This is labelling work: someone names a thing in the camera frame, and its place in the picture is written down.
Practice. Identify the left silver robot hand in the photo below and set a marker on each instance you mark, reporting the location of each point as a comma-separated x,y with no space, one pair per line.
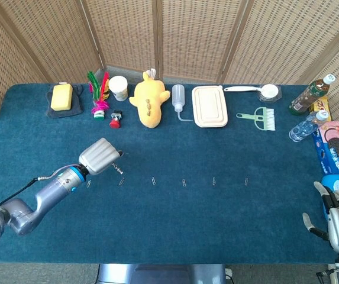
96,156

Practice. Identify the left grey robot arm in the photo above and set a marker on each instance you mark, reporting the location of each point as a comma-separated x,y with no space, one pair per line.
45,198

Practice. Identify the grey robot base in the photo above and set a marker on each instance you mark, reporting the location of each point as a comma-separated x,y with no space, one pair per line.
163,273

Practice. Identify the colourful feather shuttlecock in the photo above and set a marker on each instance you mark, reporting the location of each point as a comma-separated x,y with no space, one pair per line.
98,108

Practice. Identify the dark grey cloth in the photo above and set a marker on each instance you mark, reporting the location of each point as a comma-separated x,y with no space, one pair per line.
79,103

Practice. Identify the yellow sponge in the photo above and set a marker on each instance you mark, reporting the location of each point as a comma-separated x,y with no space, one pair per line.
61,97

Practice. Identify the white paper cup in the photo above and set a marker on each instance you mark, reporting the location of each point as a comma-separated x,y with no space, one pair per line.
118,88

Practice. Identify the yellow plush toy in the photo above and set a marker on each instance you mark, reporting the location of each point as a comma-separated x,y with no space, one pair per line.
150,100

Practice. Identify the blue pink cookie box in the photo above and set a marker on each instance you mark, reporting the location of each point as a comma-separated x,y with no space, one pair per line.
335,148

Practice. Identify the blue velvet tablecloth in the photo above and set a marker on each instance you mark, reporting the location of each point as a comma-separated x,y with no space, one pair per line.
169,219

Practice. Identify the clear plastic squeeze bottle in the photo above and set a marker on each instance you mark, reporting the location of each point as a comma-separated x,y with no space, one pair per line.
178,97

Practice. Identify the clear water bottle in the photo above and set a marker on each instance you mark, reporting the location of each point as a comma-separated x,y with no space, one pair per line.
303,128

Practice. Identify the beige lidded lunch box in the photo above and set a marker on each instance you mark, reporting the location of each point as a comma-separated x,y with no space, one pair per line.
209,106

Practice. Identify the yellow snack box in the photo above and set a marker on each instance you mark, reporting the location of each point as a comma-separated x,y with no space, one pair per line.
321,105

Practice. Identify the green tea bottle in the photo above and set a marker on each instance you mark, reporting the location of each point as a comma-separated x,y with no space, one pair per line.
308,96

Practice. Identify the clear glass dish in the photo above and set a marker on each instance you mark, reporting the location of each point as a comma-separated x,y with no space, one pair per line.
279,94

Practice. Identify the woven wooden folding screen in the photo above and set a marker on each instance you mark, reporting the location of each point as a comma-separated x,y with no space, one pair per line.
187,35

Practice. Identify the white plastic ladle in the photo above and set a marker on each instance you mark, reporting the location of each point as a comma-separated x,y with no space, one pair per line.
243,88

